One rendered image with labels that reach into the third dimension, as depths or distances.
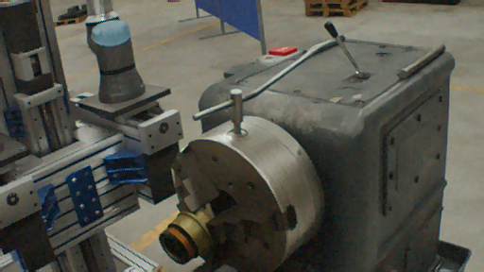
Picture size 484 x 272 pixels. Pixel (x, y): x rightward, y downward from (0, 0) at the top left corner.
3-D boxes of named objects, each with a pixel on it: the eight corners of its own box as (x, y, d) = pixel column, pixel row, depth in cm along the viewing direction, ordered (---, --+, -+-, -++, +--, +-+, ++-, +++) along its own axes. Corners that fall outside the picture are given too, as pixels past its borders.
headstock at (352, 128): (329, 143, 175) (321, 34, 160) (455, 173, 144) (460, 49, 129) (207, 224, 137) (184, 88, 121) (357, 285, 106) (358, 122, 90)
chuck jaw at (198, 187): (221, 195, 106) (190, 147, 107) (233, 186, 102) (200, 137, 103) (182, 218, 98) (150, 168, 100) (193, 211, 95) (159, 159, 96)
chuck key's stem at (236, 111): (237, 150, 97) (235, 93, 92) (230, 146, 98) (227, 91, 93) (246, 145, 98) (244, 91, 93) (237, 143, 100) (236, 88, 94)
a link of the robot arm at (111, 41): (101, 74, 144) (93, 29, 139) (95, 65, 155) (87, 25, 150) (139, 63, 148) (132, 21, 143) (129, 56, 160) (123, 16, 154)
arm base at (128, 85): (91, 99, 155) (84, 70, 151) (129, 84, 165) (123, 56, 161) (115, 106, 145) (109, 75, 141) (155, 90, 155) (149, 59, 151)
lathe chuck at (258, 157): (208, 221, 124) (197, 104, 109) (311, 275, 105) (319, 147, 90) (181, 238, 118) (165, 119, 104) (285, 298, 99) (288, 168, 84)
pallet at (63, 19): (78, 16, 1306) (76, 3, 1290) (102, 13, 1283) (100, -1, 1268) (54, 26, 1201) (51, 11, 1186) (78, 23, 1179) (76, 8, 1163)
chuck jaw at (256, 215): (244, 195, 100) (290, 202, 92) (250, 216, 102) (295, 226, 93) (204, 220, 93) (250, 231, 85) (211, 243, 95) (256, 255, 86)
